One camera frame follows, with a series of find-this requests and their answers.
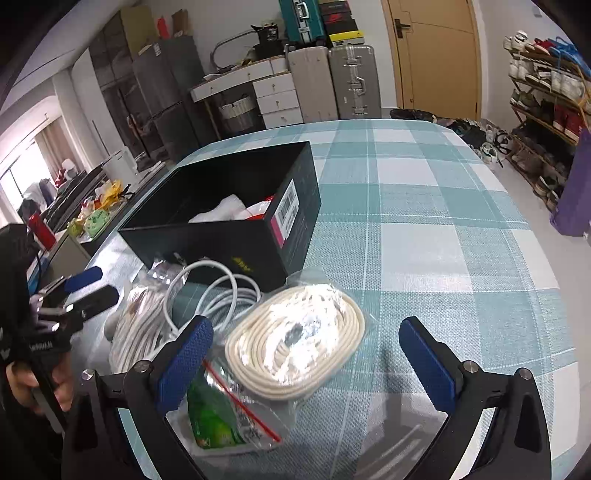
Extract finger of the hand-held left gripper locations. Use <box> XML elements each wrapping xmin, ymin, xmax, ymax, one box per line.
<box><xmin>65</xmin><ymin>285</ymin><xmax>120</xmax><ymax>320</ymax></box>
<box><xmin>64</xmin><ymin>266</ymin><xmax>103</xmax><ymax>294</ymax></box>

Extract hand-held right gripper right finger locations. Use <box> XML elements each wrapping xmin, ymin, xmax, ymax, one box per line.
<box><xmin>398</xmin><ymin>316</ymin><xmax>552</xmax><ymax>480</ymax></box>

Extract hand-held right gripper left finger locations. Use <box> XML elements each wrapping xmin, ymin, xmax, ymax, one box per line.
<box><xmin>60</xmin><ymin>316</ymin><xmax>215</xmax><ymax>480</ymax></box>

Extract bagged white rope coil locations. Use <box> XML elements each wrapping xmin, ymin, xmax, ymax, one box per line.
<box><xmin>108</xmin><ymin>284</ymin><xmax>176</xmax><ymax>374</ymax></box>

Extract green packet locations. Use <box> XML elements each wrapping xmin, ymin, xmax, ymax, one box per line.
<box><xmin>166</xmin><ymin>355</ymin><xmax>296</xmax><ymax>457</ymax></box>

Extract bagged cream rope coil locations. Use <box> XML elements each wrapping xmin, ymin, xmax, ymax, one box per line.
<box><xmin>225</xmin><ymin>270</ymin><xmax>368</xmax><ymax>402</ymax></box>

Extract white cable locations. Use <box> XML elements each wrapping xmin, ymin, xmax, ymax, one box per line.
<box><xmin>164</xmin><ymin>261</ymin><xmax>263</xmax><ymax>340</ymax></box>

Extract black cardboard box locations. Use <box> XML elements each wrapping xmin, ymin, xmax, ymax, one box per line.
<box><xmin>117</xmin><ymin>141</ymin><xmax>322</xmax><ymax>294</ymax></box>

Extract person's left hand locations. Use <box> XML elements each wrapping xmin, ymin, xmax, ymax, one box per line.
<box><xmin>6</xmin><ymin>359</ymin><xmax>75</xmax><ymax>412</ymax></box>

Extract grey side cabinet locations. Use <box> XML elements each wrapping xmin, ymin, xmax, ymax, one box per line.
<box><xmin>44</xmin><ymin>233</ymin><xmax>93</xmax><ymax>284</ymax></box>

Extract red bottle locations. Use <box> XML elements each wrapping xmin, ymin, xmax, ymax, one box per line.
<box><xmin>28</xmin><ymin>212</ymin><xmax>57</xmax><ymax>250</ymax></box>

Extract small clear plastic bag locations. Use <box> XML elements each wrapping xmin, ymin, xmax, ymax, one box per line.
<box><xmin>151</xmin><ymin>258</ymin><xmax>186</xmax><ymax>288</ymax></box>

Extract yellow plastic bag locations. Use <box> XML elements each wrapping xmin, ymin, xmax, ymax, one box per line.
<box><xmin>95</xmin><ymin>180</ymin><xmax>132</xmax><ymax>206</ymax></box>

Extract white appliance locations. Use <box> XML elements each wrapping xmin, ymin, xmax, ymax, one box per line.
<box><xmin>102</xmin><ymin>148</ymin><xmax>139</xmax><ymax>185</ymax></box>

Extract beige curtain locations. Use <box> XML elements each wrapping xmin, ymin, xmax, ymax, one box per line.
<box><xmin>34</xmin><ymin>117</ymin><xmax>75</xmax><ymax>174</ymax></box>

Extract white sock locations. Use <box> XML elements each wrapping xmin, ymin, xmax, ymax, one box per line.
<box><xmin>188</xmin><ymin>194</ymin><xmax>252</xmax><ymax>223</ymax></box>

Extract teal checked tablecloth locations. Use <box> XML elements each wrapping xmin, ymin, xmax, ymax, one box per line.
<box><xmin>88</xmin><ymin>117</ymin><xmax>583</xmax><ymax>480</ymax></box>

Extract red and white packet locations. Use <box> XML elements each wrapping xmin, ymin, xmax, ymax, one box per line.
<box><xmin>245</xmin><ymin>196</ymin><xmax>278</xmax><ymax>221</ymax></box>

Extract dark glass cabinet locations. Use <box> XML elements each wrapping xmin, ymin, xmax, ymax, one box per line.
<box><xmin>88</xmin><ymin>9</ymin><xmax>153</xmax><ymax>158</ymax></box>

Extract grey refrigerator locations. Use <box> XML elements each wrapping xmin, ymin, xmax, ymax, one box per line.
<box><xmin>131</xmin><ymin>36</ymin><xmax>218</xmax><ymax>162</ymax></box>

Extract woven laundry basket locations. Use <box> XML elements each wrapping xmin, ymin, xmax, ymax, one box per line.
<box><xmin>217</xmin><ymin>95</ymin><xmax>257</xmax><ymax>137</ymax></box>

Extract group of shoes on floor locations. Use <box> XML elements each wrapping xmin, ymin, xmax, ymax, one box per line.
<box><xmin>434</xmin><ymin>117</ymin><xmax>513</xmax><ymax>167</ymax></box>

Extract trash bin with black liner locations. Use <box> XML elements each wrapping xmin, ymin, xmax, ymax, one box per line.
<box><xmin>390</xmin><ymin>108</ymin><xmax>437</xmax><ymax>123</ymax></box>

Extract cardboard boxes on refrigerator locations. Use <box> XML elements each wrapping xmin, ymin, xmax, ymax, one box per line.
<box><xmin>120</xmin><ymin>4</ymin><xmax>195</xmax><ymax>49</ymax></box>

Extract white dresser with drawers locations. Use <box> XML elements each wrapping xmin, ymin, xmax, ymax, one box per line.
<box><xmin>191</xmin><ymin>55</ymin><xmax>305</xmax><ymax>134</ymax></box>

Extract oval mirror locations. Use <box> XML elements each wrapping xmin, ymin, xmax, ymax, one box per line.
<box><xmin>211</xmin><ymin>34</ymin><xmax>259</xmax><ymax>70</ymax></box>

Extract wooden shoe rack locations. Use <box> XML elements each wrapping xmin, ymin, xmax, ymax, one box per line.
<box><xmin>505</xmin><ymin>46</ymin><xmax>591</xmax><ymax>208</ymax></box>

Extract rows of shoes on rack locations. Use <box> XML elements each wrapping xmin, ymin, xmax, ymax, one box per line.
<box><xmin>503</xmin><ymin>30</ymin><xmax>591</xmax><ymax>206</ymax></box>

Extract silver suitcase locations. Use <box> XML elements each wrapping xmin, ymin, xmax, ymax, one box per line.
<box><xmin>329</xmin><ymin>44</ymin><xmax>383</xmax><ymax>121</ymax></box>

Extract beige suitcase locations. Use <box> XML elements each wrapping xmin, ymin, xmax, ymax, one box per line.
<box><xmin>286</xmin><ymin>45</ymin><xmax>338</xmax><ymax>124</ymax></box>

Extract black bag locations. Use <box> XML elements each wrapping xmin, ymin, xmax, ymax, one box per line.
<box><xmin>252</xmin><ymin>23</ymin><xmax>282</xmax><ymax>58</ymax></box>

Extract wooden door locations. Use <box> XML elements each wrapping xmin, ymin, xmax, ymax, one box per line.
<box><xmin>381</xmin><ymin>0</ymin><xmax>483</xmax><ymax>123</ymax></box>

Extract teal suitcase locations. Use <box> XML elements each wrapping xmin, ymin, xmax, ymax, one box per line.
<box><xmin>278</xmin><ymin>0</ymin><xmax>324</xmax><ymax>47</ymax></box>

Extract red and black shoe box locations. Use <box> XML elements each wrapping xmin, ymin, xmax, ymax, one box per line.
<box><xmin>320</xmin><ymin>1</ymin><xmax>351</xmax><ymax>23</ymax></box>

